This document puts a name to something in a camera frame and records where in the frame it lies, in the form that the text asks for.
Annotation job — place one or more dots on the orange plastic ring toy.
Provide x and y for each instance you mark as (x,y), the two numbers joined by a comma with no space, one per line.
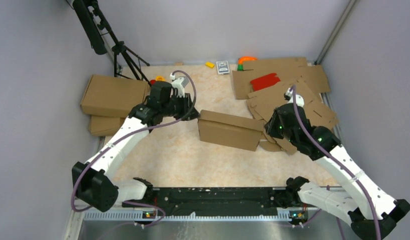
(243,59)

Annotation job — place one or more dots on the stack of flat cardboard sheets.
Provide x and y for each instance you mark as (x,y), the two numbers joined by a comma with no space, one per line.
(310,81)

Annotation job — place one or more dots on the black camera tripod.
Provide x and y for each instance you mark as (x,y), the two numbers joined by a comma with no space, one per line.
(104,41)

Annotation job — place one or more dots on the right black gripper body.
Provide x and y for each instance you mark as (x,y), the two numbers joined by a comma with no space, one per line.
(276,129)

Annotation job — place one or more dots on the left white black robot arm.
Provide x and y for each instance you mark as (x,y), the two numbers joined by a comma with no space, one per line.
(92,179)

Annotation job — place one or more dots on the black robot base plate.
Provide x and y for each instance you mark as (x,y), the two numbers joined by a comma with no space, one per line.
(222,201)

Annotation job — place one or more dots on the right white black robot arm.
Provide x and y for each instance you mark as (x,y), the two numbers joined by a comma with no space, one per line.
(371,213)

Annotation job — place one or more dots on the red plastic sheet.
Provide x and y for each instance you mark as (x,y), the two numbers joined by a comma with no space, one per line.
(264,81)

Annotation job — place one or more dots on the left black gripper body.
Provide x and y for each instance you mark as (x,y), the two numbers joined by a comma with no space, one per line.
(178,105)

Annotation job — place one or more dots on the blue playing card deck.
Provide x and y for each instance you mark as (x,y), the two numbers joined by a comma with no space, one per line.
(223,67)

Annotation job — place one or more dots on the red yellow toy spool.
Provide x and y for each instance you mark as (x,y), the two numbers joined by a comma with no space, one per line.
(158,78)

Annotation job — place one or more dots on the folded brown cardboard box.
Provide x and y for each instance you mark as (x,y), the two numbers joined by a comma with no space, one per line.
(108,96)

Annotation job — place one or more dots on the small yellow block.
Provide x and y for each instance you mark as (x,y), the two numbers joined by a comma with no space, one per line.
(210,64)

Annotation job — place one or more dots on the brown cardboard box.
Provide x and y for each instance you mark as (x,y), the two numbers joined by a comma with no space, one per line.
(230,130)
(108,96)

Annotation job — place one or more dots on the lower folded cardboard box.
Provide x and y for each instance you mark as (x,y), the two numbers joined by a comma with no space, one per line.
(101,126)

